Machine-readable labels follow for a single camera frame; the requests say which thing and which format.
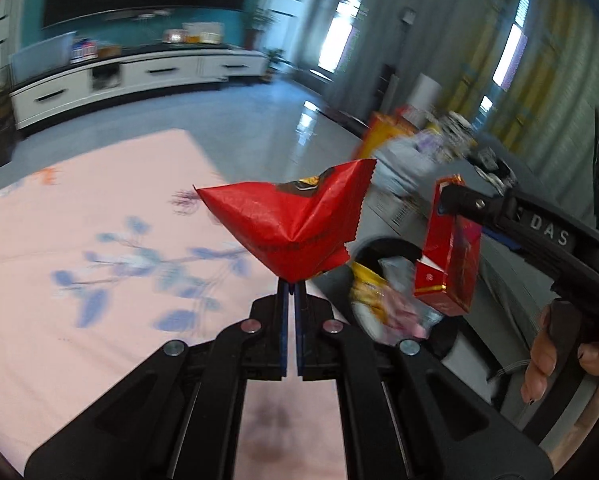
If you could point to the desk calendar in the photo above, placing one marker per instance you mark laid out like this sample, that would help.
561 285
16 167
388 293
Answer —
202 32

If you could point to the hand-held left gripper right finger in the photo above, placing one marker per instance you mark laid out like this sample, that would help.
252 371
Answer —
301 332

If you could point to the white board panel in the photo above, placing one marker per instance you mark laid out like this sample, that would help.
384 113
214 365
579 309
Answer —
427 92

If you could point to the red snack packet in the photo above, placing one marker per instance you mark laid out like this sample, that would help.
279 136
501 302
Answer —
289 220

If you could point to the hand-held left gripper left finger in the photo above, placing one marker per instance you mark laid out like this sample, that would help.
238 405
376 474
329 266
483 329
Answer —
283 330

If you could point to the black floor lamp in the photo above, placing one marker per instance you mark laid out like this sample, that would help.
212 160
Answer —
389 85

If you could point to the small potted plant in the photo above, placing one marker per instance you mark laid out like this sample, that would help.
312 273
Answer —
274 60

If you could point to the small red item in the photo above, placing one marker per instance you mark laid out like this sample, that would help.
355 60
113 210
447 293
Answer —
172 36

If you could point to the white plastic bag purple print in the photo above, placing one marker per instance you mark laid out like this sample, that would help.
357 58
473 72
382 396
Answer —
404 165

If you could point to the black trash bin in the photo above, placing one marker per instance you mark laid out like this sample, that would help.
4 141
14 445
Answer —
449 335

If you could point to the person's right hand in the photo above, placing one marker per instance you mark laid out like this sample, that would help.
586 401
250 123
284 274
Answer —
538 360

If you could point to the grey curtain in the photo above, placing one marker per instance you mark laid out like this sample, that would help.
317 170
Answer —
479 60

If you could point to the colourful small boxes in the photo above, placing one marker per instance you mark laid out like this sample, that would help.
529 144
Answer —
84 50

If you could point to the pink white plastic wrapper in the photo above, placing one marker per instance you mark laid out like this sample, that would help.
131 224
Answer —
404 312

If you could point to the red cardboard box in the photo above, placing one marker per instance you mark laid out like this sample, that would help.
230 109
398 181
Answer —
444 270

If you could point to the tall potted plant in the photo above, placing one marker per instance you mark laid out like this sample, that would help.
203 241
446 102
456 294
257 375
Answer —
259 22

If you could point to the large translucent storage bin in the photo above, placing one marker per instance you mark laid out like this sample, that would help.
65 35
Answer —
42 57

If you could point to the white television stand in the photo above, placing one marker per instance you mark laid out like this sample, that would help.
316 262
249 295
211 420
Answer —
144 77

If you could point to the small orange item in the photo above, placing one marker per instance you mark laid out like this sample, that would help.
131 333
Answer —
109 51

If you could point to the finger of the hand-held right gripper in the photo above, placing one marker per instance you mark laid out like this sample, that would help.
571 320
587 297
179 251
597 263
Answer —
474 203

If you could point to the yellow red shopping bag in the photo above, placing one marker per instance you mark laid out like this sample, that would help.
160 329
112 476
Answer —
379 135

